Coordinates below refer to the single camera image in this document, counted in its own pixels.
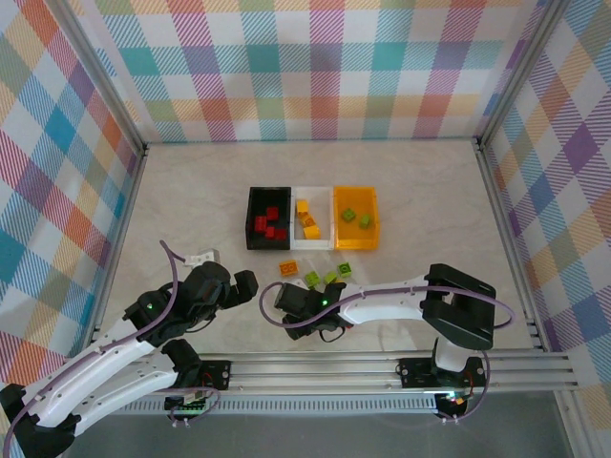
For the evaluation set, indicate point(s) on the small board orange connector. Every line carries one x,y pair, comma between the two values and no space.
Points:
456,403

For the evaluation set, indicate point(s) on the wide aluminium base rail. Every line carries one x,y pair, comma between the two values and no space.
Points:
310,372

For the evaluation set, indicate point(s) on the black plastic container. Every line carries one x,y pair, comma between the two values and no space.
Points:
281,200

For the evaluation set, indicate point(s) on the black board green lights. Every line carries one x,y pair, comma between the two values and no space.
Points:
188,405

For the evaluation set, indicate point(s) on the white plastic container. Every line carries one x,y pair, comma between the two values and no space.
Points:
312,244

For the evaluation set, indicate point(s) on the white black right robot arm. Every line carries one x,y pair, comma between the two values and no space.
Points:
382,305

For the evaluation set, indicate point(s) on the aluminium frame leg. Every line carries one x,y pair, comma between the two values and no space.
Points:
570,429

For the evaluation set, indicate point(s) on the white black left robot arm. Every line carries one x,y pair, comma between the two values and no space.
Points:
110,377

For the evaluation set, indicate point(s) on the small red lego brick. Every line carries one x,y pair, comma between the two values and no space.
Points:
270,232
280,235

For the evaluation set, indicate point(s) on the orange plastic container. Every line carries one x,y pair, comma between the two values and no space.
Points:
355,234

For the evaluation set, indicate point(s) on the aluminium side rail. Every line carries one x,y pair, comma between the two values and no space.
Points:
511,248
117,253

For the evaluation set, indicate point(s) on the orange lego brick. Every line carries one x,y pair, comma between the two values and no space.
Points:
307,221
288,268

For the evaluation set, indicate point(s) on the plaid backdrop cloth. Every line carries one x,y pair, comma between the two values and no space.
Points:
573,191
38,191
310,71

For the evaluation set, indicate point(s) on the aluminium upright post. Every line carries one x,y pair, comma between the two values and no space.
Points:
518,71
101,71

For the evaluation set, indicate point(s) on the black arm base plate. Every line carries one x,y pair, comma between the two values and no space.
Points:
415,372
217,374

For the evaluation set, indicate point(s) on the green lego brick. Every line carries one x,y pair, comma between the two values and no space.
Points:
330,277
351,214
312,278
344,269
365,220

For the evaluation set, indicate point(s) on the yellow lego brick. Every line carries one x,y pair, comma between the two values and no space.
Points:
301,206
312,232

